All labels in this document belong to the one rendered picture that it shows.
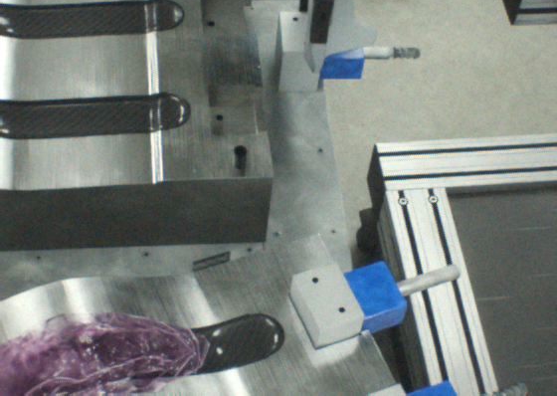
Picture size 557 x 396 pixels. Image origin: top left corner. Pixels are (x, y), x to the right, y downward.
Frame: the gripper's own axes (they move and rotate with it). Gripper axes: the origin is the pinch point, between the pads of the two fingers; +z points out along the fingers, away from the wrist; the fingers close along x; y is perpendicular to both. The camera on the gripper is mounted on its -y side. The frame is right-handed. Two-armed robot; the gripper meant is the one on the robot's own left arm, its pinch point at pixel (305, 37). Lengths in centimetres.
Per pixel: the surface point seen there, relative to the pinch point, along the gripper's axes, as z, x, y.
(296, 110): 4.7, -4.7, -0.8
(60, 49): -3.7, -5.1, -21.4
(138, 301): -2.9, -29.2, -14.9
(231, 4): -2.8, 1.3, -6.8
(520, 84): 85, 70, 54
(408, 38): 85, 81, 34
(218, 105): -1.7, -9.6, -8.3
